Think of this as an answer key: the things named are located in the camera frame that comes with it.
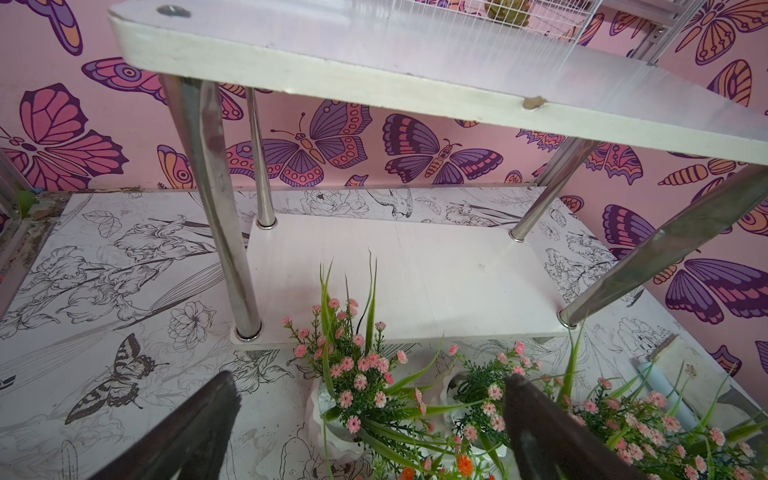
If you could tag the pink potted plant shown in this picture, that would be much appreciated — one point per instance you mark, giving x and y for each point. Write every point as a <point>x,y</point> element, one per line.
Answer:
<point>642,430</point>
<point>358,408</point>
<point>474,392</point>

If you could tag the white two-tier rack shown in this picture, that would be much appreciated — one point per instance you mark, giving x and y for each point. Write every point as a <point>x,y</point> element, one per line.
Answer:
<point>408,61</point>

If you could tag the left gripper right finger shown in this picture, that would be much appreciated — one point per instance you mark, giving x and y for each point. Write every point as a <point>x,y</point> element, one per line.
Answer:
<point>548,444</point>

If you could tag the pink potted plant back left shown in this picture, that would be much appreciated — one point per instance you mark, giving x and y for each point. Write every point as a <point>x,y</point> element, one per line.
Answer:
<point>358,408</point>

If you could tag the pink potted plant right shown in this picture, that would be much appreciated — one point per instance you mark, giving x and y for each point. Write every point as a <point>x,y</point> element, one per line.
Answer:
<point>642,430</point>

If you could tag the pink potted plant centre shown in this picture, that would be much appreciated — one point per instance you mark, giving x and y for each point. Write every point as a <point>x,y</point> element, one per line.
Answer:
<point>474,392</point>

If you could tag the light blue garden trowel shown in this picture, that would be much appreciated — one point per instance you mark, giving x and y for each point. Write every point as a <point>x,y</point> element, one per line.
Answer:
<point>657,381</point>

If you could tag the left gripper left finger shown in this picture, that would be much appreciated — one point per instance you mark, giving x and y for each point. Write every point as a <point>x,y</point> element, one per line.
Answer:
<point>190,443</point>

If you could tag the orange potted plant middle left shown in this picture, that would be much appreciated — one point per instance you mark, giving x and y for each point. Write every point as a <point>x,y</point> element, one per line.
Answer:
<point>460,466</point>

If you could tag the green object in basket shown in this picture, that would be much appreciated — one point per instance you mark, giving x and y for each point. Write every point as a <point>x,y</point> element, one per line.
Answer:
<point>511,13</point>

